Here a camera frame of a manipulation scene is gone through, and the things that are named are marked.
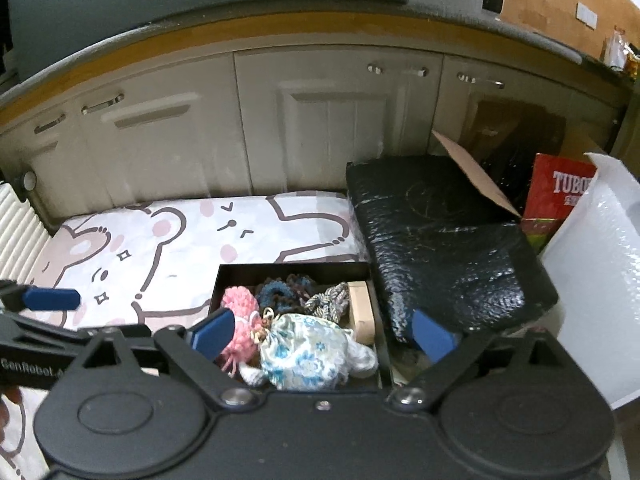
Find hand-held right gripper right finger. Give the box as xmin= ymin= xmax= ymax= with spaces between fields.
xmin=387 ymin=308 xmax=593 ymax=411

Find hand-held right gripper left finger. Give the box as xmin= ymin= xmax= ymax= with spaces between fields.
xmin=55 ymin=307 xmax=266 ymax=411

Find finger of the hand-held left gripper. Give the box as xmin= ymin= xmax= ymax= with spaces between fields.
xmin=0 ymin=280 xmax=82 ymax=313

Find pink white crochet doll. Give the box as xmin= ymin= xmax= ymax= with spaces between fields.
xmin=216 ymin=327 xmax=261 ymax=378

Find pink crochet ball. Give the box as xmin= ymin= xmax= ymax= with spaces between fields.
xmin=221 ymin=286 xmax=262 ymax=333

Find oval wooden box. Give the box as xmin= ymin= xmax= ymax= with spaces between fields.
xmin=347 ymin=281 xmax=377 ymax=346

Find dark crochet scrunchie bundle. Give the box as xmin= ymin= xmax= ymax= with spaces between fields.
xmin=255 ymin=274 xmax=316 ymax=311

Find blue floral fabric pouch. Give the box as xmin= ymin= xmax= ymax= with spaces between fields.
xmin=250 ymin=310 xmax=351 ymax=391

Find black cardboard box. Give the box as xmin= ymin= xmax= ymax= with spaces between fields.
xmin=206 ymin=261 xmax=396 ymax=392

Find grey braided cord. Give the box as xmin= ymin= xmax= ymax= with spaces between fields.
xmin=304 ymin=282 xmax=351 ymax=321

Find person's left hand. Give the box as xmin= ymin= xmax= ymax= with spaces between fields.
xmin=0 ymin=385 xmax=25 ymax=443

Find black wrapped package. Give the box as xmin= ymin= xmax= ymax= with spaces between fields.
xmin=345 ymin=154 xmax=560 ymax=343

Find bear printed blanket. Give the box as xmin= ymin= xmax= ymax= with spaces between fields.
xmin=0 ymin=190 xmax=368 ymax=480

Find brown cardboard flap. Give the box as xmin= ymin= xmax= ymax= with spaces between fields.
xmin=431 ymin=129 xmax=523 ymax=222

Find white bubble wrap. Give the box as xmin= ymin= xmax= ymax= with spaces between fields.
xmin=540 ymin=152 xmax=640 ymax=413

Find red carton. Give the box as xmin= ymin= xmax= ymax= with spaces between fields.
xmin=520 ymin=154 xmax=598 ymax=256

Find cream cabinet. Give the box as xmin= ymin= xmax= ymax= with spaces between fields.
xmin=0 ymin=42 xmax=631 ymax=241

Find grey countertop with wooden edge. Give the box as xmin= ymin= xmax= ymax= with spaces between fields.
xmin=0 ymin=0 xmax=640 ymax=126

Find snack packets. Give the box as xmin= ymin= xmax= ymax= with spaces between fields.
xmin=600 ymin=27 xmax=640 ymax=76

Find metal cabinet handle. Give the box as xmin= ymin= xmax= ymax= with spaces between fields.
xmin=81 ymin=92 xmax=125 ymax=113
xmin=366 ymin=64 xmax=429 ymax=77
xmin=32 ymin=114 xmax=67 ymax=133
xmin=457 ymin=74 xmax=506 ymax=88

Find white wall switch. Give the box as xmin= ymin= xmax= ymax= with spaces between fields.
xmin=576 ymin=2 xmax=598 ymax=30

